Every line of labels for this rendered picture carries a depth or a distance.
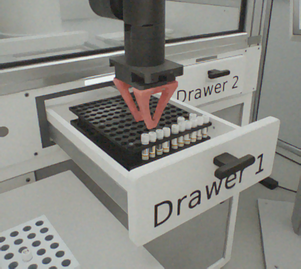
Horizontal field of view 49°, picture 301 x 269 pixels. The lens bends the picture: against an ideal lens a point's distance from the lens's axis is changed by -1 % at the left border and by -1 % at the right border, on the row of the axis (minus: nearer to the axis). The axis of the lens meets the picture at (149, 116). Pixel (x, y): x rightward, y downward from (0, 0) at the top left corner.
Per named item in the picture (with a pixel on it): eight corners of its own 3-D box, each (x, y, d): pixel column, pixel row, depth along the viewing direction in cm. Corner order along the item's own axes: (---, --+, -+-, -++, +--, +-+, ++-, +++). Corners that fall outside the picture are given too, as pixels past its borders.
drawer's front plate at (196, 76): (243, 91, 100) (247, 55, 95) (167, 114, 84) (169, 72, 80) (238, 90, 101) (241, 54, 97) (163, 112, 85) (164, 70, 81)
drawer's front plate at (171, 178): (271, 174, 59) (281, 118, 55) (136, 249, 43) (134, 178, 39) (263, 170, 60) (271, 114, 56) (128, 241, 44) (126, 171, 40)
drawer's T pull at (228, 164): (256, 164, 47) (257, 155, 47) (219, 182, 43) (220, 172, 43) (236, 153, 50) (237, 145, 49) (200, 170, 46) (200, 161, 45)
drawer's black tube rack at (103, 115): (209, 153, 62) (211, 122, 60) (130, 186, 53) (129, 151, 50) (140, 115, 79) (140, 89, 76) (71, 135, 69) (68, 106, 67)
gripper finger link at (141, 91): (151, 111, 56) (150, 57, 52) (178, 127, 51) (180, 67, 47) (116, 122, 52) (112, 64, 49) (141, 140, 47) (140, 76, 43)
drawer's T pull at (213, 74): (230, 74, 88) (231, 70, 87) (210, 80, 84) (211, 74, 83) (220, 71, 91) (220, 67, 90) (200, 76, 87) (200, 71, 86)
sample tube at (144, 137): (144, 162, 53) (143, 137, 52) (140, 159, 54) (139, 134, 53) (150, 161, 54) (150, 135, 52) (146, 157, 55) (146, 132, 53)
